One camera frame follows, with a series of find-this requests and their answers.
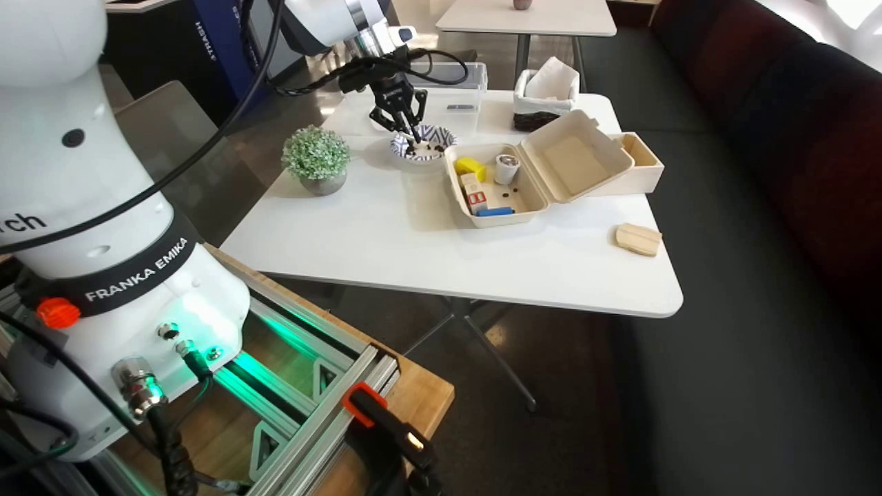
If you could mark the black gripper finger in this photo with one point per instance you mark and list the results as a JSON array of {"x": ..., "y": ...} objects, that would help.
[
  {"x": 385, "y": 122},
  {"x": 408, "y": 126}
]

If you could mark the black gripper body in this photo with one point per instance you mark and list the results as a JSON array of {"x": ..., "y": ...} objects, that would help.
[{"x": 389, "y": 87}]

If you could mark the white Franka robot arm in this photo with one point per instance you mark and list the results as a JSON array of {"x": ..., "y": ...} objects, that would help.
[{"x": 108, "y": 275}]

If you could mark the blue patterned bowl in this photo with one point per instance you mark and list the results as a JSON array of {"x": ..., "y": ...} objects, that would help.
[{"x": 426, "y": 146}]

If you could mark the coffee pod cup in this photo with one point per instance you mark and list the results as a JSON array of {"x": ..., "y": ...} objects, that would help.
[{"x": 506, "y": 166}]

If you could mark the beige clamshell food pack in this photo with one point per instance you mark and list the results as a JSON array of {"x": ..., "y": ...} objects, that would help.
[{"x": 561, "y": 161}]

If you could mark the clear plastic bin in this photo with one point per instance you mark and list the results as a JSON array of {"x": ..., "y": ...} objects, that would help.
[{"x": 451, "y": 82}]

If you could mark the small green potted plant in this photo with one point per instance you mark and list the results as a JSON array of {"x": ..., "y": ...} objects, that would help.
[{"x": 318, "y": 157}]

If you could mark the red white block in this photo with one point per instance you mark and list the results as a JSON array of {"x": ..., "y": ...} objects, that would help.
[{"x": 474, "y": 199}]

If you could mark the blue block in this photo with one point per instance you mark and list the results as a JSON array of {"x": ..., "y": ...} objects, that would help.
[{"x": 495, "y": 209}]

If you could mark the black white napkin tray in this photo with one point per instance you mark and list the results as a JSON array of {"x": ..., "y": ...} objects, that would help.
[{"x": 540, "y": 93}]

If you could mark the white folding table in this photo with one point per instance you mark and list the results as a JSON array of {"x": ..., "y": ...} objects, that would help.
[{"x": 394, "y": 227}]

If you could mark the white side table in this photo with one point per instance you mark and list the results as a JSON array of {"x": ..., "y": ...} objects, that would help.
[{"x": 572, "y": 22}]

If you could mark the small wooden box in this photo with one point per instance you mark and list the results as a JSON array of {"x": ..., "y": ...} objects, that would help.
[{"x": 645, "y": 168}]

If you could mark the orange black clamp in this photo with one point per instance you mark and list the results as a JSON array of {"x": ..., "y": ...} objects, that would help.
[{"x": 397, "y": 459}]

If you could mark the dark sofa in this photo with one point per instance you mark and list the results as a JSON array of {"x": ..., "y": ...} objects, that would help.
[{"x": 766, "y": 379}]

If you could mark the aluminium frame rail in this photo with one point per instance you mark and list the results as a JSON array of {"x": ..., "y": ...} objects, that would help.
[{"x": 295, "y": 392}]

